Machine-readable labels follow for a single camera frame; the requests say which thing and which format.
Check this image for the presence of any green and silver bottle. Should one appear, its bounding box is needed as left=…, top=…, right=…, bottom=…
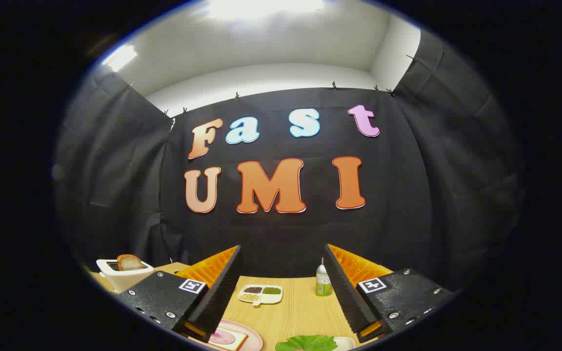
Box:
left=316, top=258, right=333, bottom=297

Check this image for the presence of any ceiling light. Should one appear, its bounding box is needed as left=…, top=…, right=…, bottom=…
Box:
left=103, top=45, right=138, bottom=73

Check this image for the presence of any green lettuce leaf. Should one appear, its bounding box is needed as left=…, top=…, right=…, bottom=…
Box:
left=275, top=335, right=339, bottom=351

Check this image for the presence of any pink plate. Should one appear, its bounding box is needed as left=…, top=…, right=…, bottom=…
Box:
left=188, top=319, right=263, bottom=351

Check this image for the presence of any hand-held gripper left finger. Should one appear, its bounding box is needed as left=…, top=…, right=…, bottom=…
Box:
left=115, top=245, right=242, bottom=343

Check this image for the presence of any black backdrop cloth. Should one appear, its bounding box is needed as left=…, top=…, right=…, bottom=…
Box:
left=54, top=32, right=523, bottom=293

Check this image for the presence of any toasted bread slice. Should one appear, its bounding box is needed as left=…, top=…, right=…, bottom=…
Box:
left=117, top=254, right=145, bottom=272

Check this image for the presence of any pink ham slice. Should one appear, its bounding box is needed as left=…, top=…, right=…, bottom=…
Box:
left=210, top=329, right=235, bottom=345

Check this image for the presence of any white toaster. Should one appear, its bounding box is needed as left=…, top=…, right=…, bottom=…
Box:
left=97, top=258, right=155, bottom=294

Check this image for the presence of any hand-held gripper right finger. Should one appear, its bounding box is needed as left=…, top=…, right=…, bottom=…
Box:
left=323, top=244, right=455, bottom=343

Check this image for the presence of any white divided dish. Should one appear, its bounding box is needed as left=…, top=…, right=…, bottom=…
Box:
left=238, top=285, right=283, bottom=307

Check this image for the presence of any white bread slice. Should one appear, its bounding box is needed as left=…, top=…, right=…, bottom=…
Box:
left=208, top=328, right=248, bottom=351

